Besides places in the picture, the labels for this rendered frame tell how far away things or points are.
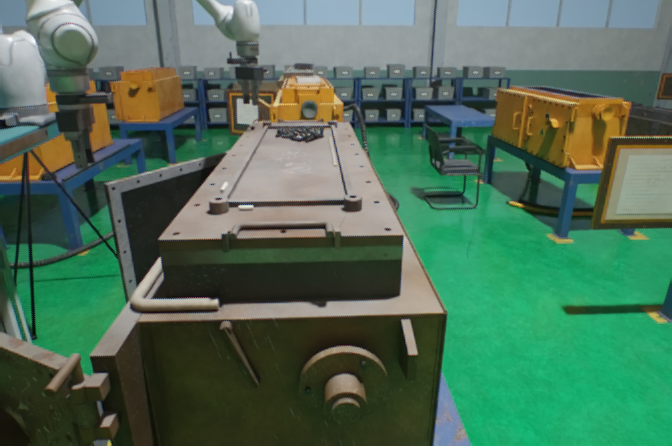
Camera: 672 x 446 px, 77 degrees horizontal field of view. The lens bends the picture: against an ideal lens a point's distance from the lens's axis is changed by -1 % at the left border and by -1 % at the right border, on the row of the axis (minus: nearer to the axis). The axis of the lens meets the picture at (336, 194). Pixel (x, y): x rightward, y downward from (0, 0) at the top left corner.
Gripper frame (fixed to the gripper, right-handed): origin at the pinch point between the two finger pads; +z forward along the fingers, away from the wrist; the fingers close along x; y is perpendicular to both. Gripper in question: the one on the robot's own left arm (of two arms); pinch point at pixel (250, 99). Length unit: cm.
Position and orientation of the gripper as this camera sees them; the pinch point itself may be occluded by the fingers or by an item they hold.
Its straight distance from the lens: 184.4
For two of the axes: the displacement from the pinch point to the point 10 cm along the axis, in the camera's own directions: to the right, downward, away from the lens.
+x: -7.4, -2.2, 6.3
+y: 6.7, -2.4, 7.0
